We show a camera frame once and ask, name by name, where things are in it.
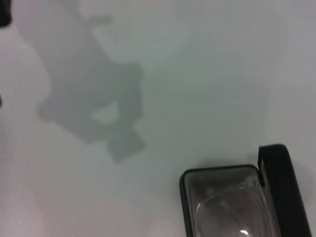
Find black glasses case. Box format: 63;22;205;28
179;144;313;237

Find clear plastic glasses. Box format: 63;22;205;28
195;177;275;237

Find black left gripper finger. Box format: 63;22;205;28
0;0;12;27

